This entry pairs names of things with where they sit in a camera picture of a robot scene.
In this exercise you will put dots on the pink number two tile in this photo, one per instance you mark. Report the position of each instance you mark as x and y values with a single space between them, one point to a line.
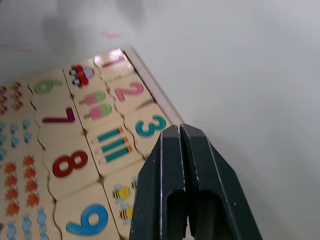
127 91

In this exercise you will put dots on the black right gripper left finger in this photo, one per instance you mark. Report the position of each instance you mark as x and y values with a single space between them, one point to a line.
152 190

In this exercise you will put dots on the green number six tile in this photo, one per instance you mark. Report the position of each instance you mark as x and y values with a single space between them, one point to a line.
47 86

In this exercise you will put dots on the two ice pops picture tile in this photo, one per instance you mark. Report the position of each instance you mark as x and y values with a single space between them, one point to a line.
97 105

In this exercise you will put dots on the orange shapes picture tile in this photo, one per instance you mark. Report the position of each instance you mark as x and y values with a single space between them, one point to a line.
20 185

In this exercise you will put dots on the wooden number puzzle board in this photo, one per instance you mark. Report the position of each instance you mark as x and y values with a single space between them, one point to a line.
150 77

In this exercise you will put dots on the red number one tile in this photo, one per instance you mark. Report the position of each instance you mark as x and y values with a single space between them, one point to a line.
112 62

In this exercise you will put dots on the small red shapes picture tile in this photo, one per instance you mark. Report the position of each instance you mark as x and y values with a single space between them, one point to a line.
12 97

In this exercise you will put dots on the small blue shapes picture tile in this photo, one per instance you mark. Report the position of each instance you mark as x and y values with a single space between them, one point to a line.
15 135

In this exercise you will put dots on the teal number three tile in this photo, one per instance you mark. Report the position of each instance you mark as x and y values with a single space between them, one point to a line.
150 127

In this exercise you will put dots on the red car picture tile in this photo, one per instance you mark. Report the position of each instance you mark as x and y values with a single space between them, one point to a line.
80 75

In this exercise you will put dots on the light blue candies picture tile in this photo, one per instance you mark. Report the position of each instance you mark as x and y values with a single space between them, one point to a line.
25 227

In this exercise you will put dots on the red number eight tile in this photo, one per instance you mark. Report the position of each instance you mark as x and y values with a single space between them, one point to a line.
67 162

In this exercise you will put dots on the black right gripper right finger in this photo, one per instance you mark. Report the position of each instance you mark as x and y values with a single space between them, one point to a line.
212 175

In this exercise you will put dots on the maroon number seven tile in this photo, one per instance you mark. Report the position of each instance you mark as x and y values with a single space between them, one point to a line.
60 117

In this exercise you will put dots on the blue number nine tile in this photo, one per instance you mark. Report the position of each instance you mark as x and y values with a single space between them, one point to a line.
87 220

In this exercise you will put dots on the yellow bees picture tile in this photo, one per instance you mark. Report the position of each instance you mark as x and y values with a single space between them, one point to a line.
120 197

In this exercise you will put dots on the three pencils picture tile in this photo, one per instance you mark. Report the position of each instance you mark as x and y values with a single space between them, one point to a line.
112 147

